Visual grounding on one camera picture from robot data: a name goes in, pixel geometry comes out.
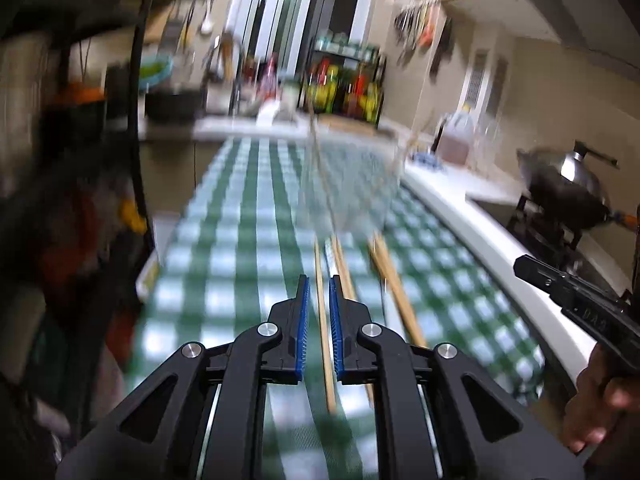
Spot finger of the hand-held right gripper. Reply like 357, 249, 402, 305
514, 254, 581, 306

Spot person's right hand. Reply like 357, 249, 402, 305
562, 345, 640, 456

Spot black gas stove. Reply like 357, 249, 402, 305
472, 194, 640, 293

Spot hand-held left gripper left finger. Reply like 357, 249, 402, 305
55, 274, 311, 480

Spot clear plastic bag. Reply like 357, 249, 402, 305
470, 115, 507, 172

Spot yellow plastic item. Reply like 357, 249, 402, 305
120, 200, 147, 232

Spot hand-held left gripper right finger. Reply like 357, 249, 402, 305
328, 275, 587, 480

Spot black spice rack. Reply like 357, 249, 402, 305
300, 36, 389, 127

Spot clear plastic container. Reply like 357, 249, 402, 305
299, 110, 406, 241

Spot plastic oil jug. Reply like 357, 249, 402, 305
432, 105, 479, 167

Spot long wooden chopstick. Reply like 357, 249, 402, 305
367, 240, 421, 350
331, 236, 376, 408
306, 105, 338, 233
374, 232, 430, 348
313, 241, 337, 413

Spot chrome sink faucet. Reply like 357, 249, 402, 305
202, 35, 242, 117

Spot row of condiment bottles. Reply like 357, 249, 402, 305
302, 57, 383, 123

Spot orange item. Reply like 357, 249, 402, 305
55, 82, 107, 107

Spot green checked tablecloth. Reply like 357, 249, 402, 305
135, 137, 546, 480

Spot hanging kitchen utensils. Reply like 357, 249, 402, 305
392, 0, 454, 77

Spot white vented wall panel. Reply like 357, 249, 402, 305
462, 50, 509, 122

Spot steel wok lid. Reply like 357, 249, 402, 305
559, 141, 621, 183

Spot hanging ladle and spatulas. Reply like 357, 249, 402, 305
160, 0, 216, 57

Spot black wok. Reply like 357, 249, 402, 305
517, 147, 615, 232

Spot black shelf rack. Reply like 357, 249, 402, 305
0, 0, 157, 461

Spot black pot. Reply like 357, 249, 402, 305
145, 87, 204, 124

